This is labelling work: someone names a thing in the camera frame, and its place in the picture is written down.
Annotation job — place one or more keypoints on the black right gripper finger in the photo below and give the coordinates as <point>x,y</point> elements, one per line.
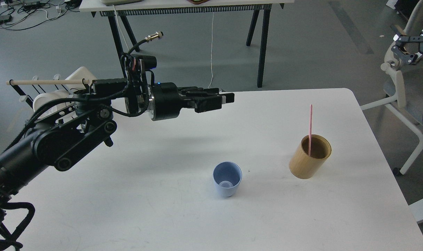
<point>409,49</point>

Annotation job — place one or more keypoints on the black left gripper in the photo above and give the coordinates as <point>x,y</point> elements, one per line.
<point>167,100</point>

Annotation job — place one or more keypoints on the blue plastic cup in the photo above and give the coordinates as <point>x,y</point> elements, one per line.
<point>227,177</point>

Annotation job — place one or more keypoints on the pink chopstick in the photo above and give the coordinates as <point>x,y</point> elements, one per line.
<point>310,131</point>

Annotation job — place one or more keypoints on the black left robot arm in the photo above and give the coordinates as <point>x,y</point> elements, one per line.
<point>63,131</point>

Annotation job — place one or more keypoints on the white background table black legs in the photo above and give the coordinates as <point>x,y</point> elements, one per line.
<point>117,12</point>

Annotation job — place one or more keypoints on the white square plate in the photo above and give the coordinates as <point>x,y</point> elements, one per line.
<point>78,75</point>

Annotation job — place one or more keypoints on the wooden cylindrical holder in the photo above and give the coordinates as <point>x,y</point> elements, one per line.
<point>304,167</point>

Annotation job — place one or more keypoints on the wooden rack dowel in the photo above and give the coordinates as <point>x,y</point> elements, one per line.
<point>51,82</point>

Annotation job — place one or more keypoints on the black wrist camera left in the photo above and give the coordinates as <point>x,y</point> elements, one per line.
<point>143,62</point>

